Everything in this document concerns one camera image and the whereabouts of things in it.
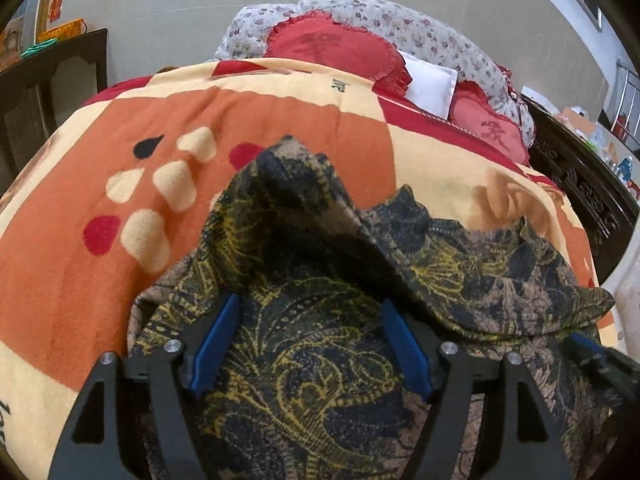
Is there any red heart pillow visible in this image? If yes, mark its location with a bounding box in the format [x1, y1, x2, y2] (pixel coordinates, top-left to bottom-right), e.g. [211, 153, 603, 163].
[449, 80, 529, 166]
[265, 11, 412, 98]

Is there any right red heart pillow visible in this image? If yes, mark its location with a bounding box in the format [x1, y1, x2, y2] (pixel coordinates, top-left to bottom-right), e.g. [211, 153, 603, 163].
[449, 80, 529, 166]

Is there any floral white quilt roll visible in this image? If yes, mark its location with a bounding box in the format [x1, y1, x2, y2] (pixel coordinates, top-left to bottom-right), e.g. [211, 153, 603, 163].
[214, 0, 535, 148]

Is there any metal stair railing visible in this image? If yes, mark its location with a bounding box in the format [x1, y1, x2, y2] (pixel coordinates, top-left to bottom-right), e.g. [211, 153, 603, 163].
[606, 58, 640, 156]

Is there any dark wooden table left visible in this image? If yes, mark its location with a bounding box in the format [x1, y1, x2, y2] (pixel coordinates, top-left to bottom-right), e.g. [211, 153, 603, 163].
[1, 28, 108, 192]

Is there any left red heart pillow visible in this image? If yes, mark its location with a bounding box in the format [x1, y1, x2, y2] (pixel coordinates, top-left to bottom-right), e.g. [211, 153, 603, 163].
[265, 11, 412, 98]

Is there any orange red patterned blanket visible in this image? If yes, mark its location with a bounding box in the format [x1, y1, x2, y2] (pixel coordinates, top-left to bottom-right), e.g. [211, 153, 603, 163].
[1, 58, 617, 479]

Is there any dark floral patterned shirt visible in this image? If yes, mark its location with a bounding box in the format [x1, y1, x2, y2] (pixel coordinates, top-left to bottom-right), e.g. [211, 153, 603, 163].
[132, 138, 613, 479]

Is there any white ornate chair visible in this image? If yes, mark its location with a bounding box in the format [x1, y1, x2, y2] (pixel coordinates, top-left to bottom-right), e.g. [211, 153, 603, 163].
[599, 229, 639, 361]

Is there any small white pillow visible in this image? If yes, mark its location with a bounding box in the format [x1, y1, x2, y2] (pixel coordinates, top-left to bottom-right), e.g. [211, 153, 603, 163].
[399, 51, 458, 119]

